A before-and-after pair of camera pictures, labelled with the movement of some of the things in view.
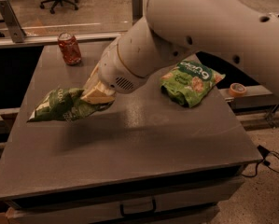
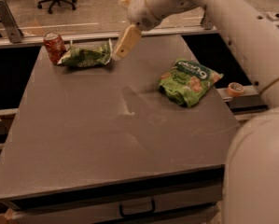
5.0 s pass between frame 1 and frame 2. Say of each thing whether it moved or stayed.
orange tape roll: stayed
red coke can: moved
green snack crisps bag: stayed
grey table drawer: stayed
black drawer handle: stayed
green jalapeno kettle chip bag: moved
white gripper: moved
